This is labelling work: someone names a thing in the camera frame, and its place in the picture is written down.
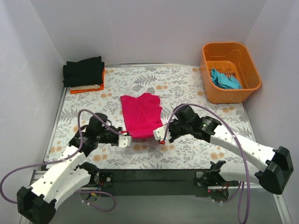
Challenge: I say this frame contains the pink t shirt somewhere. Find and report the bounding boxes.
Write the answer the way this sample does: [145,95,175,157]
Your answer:
[120,93,163,139]

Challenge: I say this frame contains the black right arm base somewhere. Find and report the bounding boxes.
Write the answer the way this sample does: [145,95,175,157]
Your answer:
[194,161,241,203]

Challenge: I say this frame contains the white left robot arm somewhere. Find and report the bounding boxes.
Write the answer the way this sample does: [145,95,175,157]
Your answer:
[17,113,132,224]

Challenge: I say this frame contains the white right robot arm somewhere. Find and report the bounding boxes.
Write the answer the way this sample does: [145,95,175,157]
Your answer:
[163,104,294,195]

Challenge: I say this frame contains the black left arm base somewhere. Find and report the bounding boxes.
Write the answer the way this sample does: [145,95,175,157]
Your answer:
[80,171,114,202]

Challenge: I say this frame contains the folded beige t shirt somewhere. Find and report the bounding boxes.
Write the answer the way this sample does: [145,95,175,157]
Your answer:
[70,84,101,91]

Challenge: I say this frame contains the folded orange t shirt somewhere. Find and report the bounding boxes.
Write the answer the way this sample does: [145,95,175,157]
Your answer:
[69,69,105,94]

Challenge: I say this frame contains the teal t shirt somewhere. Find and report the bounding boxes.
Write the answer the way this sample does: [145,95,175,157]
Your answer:
[211,69,242,90]

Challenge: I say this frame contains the folded black t shirt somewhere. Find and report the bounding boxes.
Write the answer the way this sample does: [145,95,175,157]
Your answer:
[63,56,105,87]

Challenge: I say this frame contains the orange plastic basket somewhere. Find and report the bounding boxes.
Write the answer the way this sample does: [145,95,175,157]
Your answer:
[200,42,262,104]

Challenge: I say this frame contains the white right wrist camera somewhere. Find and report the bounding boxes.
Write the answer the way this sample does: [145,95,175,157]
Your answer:
[153,125,171,145]

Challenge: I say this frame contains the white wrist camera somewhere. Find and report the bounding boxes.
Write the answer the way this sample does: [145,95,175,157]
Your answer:
[118,134,132,148]
[153,125,171,145]

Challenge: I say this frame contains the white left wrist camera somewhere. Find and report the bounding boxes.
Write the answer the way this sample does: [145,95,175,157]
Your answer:
[118,134,132,148]

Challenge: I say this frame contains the aluminium frame rail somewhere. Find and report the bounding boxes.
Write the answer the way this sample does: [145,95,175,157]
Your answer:
[21,169,291,224]

